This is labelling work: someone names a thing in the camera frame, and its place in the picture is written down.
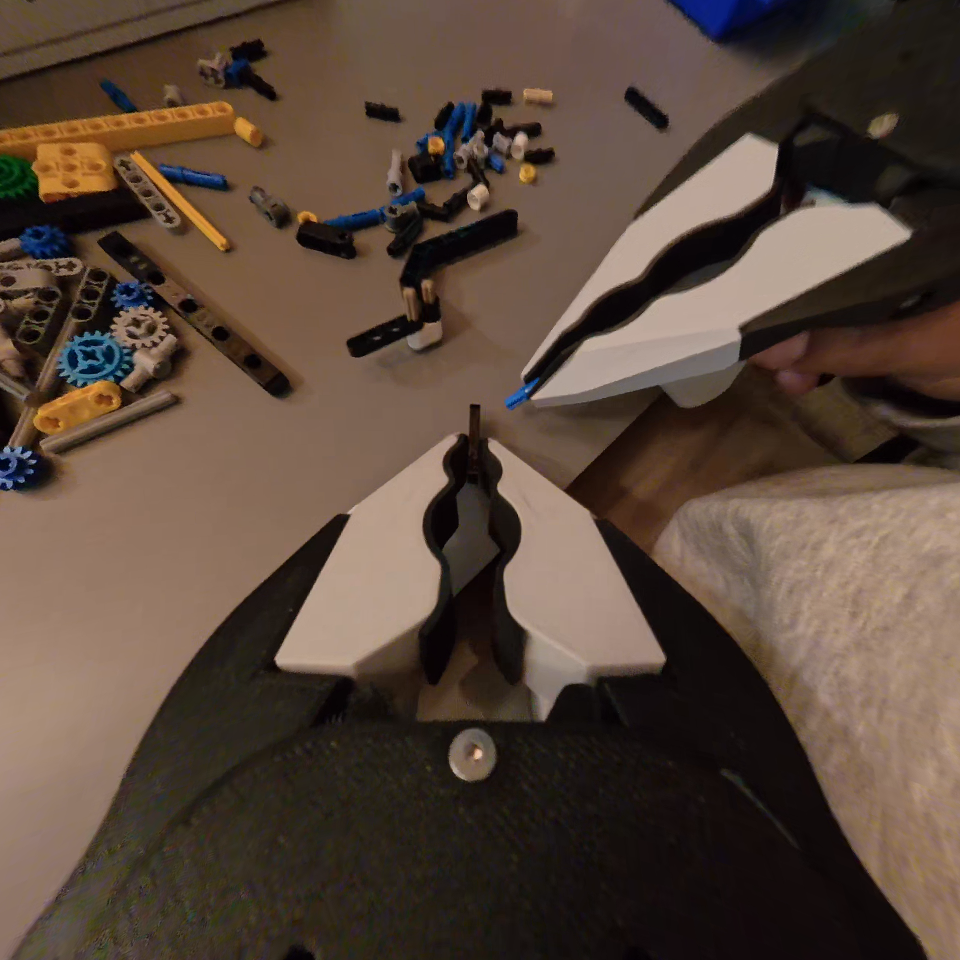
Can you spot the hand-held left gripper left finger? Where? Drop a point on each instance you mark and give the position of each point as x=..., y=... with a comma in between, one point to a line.
x=360, y=592

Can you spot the black bent lego beam assembly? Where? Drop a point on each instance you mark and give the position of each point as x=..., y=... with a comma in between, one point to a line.
x=450, y=247

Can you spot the large blue lego gear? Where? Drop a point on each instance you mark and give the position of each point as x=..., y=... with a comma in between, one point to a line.
x=94, y=360

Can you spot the blue plastic box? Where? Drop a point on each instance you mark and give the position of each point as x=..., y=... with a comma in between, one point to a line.
x=727, y=15

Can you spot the tan lego pin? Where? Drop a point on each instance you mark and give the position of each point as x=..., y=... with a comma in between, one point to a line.
x=538, y=95

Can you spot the long black lego beam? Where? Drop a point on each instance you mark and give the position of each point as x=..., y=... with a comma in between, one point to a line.
x=191, y=311

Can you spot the yellow lego connector block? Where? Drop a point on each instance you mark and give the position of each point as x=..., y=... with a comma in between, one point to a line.
x=71, y=171

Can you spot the pile of small lego pins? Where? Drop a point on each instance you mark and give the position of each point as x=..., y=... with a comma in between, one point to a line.
x=457, y=150

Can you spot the grey lego axle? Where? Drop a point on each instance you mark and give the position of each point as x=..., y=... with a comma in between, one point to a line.
x=112, y=421

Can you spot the grey blue black connector assembly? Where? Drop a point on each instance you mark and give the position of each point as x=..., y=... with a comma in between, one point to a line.
x=236, y=71

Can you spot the long yellow lego beam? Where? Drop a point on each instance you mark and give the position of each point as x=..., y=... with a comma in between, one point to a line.
x=135, y=124

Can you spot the short black lego liftarm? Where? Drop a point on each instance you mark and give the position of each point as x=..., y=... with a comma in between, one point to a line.
x=326, y=240

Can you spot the long blue lego pin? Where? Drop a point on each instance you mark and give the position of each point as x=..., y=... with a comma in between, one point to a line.
x=191, y=176
x=118, y=96

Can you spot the black lego pin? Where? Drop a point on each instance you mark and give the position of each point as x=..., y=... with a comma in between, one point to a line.
x=496, y=97
x=382, y=111
x=646, y=107

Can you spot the person's grey fleece lap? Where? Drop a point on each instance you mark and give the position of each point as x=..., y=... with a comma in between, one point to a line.
x=825, y=675

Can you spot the person's right hand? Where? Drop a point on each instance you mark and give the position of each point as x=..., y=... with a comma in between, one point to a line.
x=862, y=352

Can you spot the grey lego gear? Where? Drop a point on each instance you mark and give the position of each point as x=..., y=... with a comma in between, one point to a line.
x=140, y=327

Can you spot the small grey lego bush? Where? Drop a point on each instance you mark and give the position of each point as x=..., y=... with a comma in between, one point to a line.
x=173, y=94

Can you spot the green lego gear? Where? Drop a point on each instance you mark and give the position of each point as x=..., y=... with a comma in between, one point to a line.
x=13, y=176

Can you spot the yellow lego connector tube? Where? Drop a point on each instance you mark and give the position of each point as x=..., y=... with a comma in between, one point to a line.
x=248, y=132

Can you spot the dark grey lego pin connector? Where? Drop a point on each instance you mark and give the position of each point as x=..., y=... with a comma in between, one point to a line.
x=270, y=206

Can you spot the lego instruction booklet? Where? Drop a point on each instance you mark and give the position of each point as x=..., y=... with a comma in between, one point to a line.
x=112, y=30

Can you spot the thin grey lego liftarm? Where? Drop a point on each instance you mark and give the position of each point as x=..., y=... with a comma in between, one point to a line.
x=148, y=191

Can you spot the small blue lego gear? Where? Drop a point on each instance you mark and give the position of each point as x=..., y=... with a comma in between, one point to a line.
x=45, y=241
x=133, y=295
x=16, y=469

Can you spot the short yellow lego liftarm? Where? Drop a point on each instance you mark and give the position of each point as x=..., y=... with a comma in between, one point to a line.
x=75, y=407

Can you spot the grey lego cross connector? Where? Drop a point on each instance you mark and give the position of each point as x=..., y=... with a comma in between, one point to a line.
x=154, y=361

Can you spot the thin yellow lego axle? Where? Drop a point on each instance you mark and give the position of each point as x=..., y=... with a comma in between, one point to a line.
x=184, y=204

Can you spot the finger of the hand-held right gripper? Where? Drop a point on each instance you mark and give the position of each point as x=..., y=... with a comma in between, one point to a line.
x=750, y=300
x=697, y=210

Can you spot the heap of grey lego beams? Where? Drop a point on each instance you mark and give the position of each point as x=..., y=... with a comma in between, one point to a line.
x=37, y=289

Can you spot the short black lego axle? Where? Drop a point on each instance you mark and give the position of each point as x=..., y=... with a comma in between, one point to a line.
x=475, y=431

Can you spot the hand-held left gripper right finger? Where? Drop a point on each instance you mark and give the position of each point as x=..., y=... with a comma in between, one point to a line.
x=577, y=592

